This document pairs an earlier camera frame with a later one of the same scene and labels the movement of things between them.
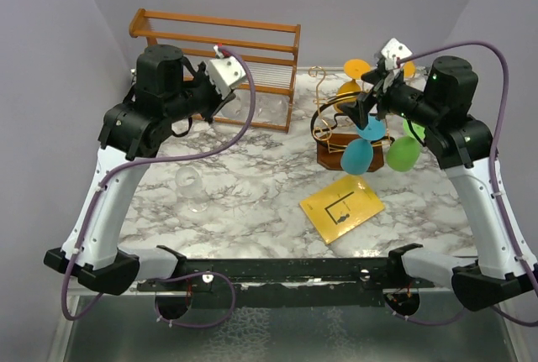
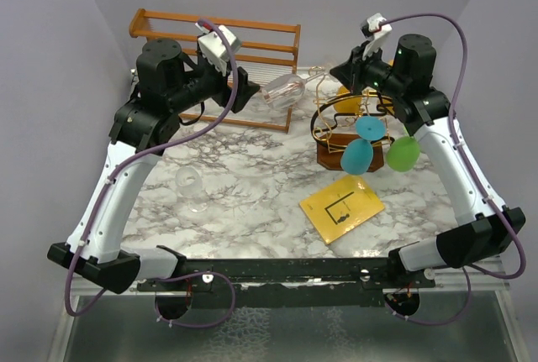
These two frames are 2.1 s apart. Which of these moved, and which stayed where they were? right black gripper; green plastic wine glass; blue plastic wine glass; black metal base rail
Moved: right black gripper
Stayed: black metal base rail; green plastic wine glass; blue plastic wine glass
